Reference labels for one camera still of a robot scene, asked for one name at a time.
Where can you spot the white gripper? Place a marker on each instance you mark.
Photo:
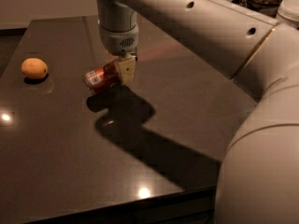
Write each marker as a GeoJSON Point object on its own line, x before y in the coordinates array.
{"type": "Point", "coordinates": [120, 42]}

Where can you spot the red coke can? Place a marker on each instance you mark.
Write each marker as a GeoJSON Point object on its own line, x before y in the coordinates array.
{"type": "Point", "coordinates": [102, 78]}

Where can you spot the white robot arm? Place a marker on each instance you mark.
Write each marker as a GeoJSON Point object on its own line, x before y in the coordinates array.
{"type": "Point", "coordinates": [259, 176]}

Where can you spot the orange fruit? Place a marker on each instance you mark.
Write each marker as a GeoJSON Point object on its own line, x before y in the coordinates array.
{"type": "Point", "coordinates": [34, 68]}

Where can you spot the dark box with snacks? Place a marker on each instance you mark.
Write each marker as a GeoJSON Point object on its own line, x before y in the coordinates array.
{"type": "Point", "coordinates": [267, 10]}

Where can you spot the dark cabinet drawers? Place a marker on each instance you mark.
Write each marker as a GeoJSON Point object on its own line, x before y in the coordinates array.
{"type": "Point", "coordinates": [188, 207]}

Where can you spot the white plastic canister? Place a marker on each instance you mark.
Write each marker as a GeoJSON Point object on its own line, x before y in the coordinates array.
{"type": "Point", "coordinates": [288, 12]}

